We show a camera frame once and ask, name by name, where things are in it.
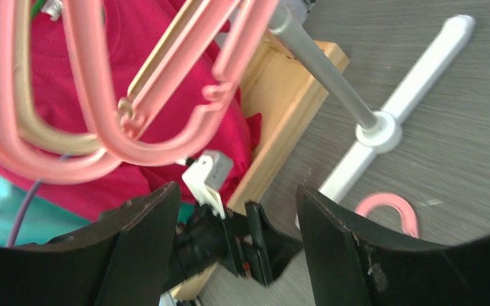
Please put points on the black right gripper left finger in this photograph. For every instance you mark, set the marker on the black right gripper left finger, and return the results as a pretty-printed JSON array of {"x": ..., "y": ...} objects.
[{"x": 122, "y": 259}]

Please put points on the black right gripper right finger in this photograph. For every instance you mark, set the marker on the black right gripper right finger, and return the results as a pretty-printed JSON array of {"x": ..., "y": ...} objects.
[{"x": 355, "y": 261}]

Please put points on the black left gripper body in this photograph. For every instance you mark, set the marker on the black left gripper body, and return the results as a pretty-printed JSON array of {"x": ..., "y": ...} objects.
[{"x": 246, "y": 245}]

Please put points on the pink plastic hanger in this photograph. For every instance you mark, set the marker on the pink plastic hanger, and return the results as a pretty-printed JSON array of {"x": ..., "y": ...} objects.
[
  {"x": 119, "y": 133},
  {"x": 17, "y": 156},
  {"x": 408, "y": 217}
]

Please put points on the beige plastic hanger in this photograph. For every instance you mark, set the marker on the beige plastic hanger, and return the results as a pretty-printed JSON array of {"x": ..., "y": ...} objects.
[{"x": 32, "y": 127}]

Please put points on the white metal clothes rack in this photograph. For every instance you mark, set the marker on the white metal clothes rack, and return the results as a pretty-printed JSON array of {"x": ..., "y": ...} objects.
[{"x": 376, "y": 132}]

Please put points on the teal garment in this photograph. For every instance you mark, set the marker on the teal garment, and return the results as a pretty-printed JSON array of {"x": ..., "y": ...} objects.
[{"x": 36, "y": 212}]

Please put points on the wooden tray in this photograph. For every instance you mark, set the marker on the wooden tray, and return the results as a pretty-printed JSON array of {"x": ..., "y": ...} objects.
[{"x": 288, "y": 97}]

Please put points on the green hanger with metal hook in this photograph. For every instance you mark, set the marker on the green hanger with metal hook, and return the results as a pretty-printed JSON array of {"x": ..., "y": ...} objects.
[{"x": 52, "y": 8}]

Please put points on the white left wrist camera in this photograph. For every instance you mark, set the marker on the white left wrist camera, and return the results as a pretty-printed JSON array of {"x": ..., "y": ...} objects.
[{"x": 205, "y": 177}]

